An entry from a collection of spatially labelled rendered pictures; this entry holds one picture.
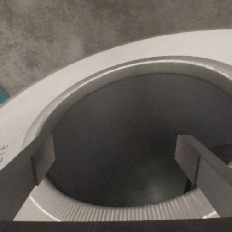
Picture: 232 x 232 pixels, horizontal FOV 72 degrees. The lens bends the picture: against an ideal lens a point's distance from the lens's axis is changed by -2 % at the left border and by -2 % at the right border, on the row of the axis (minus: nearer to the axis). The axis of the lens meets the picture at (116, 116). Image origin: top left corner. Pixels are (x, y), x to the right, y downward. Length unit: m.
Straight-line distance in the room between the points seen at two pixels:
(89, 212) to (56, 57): 1.15
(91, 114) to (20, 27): 0.88
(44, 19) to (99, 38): 0.36
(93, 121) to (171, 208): 0.51
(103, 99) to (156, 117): 0.26
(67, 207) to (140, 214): 0.11
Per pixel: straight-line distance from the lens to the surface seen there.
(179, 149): 0.17
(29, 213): 0.33
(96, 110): 0.68
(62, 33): 1.23
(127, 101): 0.71
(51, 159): 0.17
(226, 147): 0.33
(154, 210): 0.25
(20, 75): 1.52
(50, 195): 0.32
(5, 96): 1.74
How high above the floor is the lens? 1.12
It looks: 50 degrees down
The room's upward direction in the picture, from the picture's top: 171 degrees counter-clockwise
